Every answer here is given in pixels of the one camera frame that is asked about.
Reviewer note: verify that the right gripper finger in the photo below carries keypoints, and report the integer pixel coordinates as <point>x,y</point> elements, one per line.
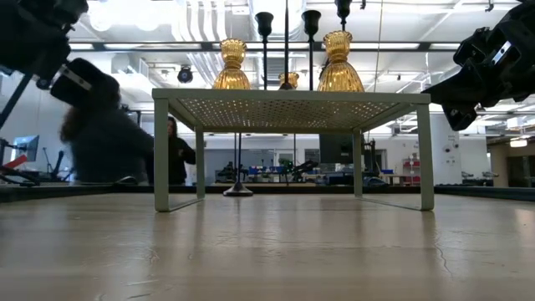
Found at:
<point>460,117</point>
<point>464,90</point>

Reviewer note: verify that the amber glass candle holder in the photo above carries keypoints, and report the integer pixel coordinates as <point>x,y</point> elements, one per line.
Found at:
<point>232,77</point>
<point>340,75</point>
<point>293,79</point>

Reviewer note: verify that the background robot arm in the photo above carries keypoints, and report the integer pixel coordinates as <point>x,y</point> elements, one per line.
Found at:
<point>303,167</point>
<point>225,172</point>

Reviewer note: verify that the rectangular ceiling lamp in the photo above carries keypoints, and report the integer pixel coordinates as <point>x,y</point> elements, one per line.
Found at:
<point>518,143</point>

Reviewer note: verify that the red white storage rack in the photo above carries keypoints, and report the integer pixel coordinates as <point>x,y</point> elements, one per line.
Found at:
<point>411,171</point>

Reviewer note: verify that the grey computer monitor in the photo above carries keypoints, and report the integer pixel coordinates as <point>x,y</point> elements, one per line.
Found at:
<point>26,149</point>

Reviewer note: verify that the black computer monitor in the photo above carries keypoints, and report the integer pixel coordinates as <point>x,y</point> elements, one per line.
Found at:
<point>336,146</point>

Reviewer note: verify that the person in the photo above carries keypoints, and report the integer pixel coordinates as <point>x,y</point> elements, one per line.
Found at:
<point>108,146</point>
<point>179,159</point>

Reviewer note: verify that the green perforated metal shelf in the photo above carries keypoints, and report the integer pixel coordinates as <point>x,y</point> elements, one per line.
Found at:
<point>292,94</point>

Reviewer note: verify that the black overhead crossbar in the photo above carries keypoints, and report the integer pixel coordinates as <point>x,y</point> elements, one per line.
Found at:
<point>206,46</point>

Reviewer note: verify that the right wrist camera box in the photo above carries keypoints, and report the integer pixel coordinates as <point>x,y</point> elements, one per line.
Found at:
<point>472,46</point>

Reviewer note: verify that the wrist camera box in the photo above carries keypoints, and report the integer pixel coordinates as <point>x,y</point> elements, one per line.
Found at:
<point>83,85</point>
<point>472,46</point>

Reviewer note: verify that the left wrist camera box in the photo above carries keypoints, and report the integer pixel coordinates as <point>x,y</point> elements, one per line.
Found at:
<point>83,85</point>

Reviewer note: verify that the black ceiling camera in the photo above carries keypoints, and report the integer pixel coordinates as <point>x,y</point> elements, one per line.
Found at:
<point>185,75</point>

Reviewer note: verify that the black aluminium table frame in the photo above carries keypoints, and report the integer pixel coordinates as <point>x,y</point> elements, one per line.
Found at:
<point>83,190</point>

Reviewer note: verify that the thin black background post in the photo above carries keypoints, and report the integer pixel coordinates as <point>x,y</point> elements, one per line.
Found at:
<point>235,150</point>
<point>294,154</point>

